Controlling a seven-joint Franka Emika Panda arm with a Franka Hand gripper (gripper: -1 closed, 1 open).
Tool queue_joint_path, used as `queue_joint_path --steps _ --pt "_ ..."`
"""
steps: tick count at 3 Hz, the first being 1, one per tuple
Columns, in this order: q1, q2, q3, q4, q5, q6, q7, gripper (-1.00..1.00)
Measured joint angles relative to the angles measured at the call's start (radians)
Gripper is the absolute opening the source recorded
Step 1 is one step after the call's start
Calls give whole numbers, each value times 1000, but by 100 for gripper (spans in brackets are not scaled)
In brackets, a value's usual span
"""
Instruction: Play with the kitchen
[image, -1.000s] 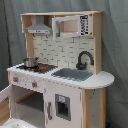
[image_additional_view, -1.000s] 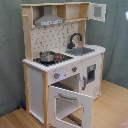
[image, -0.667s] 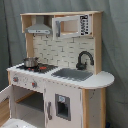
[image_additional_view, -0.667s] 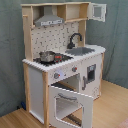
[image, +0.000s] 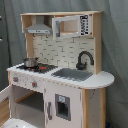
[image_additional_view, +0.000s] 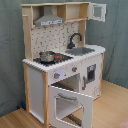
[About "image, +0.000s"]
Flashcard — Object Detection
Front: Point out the small metal pot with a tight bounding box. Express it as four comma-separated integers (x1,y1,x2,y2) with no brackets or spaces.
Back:
23,57,38,67

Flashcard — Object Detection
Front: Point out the white microwave door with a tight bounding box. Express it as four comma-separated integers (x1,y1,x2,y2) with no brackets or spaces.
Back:
52,14,92,40

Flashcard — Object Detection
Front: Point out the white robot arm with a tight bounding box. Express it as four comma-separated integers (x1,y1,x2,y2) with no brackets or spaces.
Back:
1,118,36,128

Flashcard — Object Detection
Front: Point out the wooden toy kitchen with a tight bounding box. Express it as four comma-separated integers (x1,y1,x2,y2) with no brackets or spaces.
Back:
8,11,114,128

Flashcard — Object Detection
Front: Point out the grey toy sink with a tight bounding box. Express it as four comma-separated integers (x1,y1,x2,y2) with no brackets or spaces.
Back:
53,68,93,81

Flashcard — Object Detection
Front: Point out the black toy faucet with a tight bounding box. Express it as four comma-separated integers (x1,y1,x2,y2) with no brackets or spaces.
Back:
76,51,94,70

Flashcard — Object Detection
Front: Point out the black toy stovetop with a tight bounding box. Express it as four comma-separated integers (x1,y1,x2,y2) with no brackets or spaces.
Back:
19,63,56,74

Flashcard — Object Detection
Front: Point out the right red oven knob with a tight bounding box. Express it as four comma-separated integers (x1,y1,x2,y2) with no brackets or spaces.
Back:
32,82,37,88

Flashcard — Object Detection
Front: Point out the red oven knob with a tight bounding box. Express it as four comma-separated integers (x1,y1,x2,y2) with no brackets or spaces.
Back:
12,76,19,83
32,82,37,88

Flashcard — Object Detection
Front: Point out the white cabinet door with dispenser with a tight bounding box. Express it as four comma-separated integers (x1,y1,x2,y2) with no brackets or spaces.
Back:
44,82,82,128

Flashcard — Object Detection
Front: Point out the grey range hood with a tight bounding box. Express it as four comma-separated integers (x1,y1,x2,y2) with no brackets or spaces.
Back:
25,16,52,35

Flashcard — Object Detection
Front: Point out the left red oven knob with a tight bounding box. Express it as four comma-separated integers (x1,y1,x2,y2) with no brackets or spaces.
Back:
12,76,19,83

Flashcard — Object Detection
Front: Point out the white oven door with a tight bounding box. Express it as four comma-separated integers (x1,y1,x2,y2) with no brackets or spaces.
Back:
0,85,12,103

